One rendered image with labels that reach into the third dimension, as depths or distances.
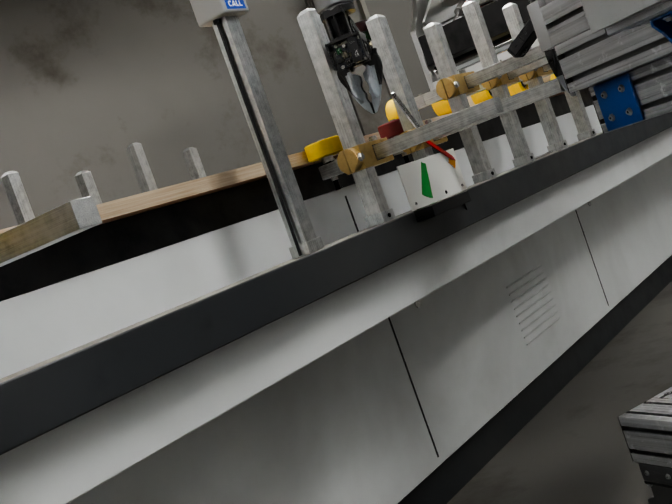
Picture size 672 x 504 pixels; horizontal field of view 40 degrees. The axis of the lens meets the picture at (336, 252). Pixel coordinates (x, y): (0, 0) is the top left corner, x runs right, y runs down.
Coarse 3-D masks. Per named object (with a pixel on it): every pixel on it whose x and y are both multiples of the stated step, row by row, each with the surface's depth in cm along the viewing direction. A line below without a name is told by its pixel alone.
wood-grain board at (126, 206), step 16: (304, 160) 198; (320, 160) 204; (208, 176) 174; (224, 176) 177; (240, 176) 180; (256, 176) 184; (144, 192) 160; (160, 192) 163; (176, 192) 166; (192, 192) 169; (208, 192) 176; (112, 208) 154; (128, 208) 157; (144, 208) 159
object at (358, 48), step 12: (324, 12) 175; (336, 12) 174; (348, 12) 179; (336, 24) 174; (348, 24) 176; (336, 36) 177; (348, 36) 174; (360, 36) 174; (336, 48) 177; (348, 48) 176; (360, 48) 175; (372, 48) 181; (336, 60) 176; (348, 60) 175; (360, 60) 174
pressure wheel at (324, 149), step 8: (336, 136) 195; (312, 144) 194; (320, 144) 193; (328, 144) 193; (336, 144) 194; (312, 152) 194; (320, 152) 193; (328, 152) 193; (336, 152) 195; (312, 160) 195; (328, 160) 196; (336, 184) 197
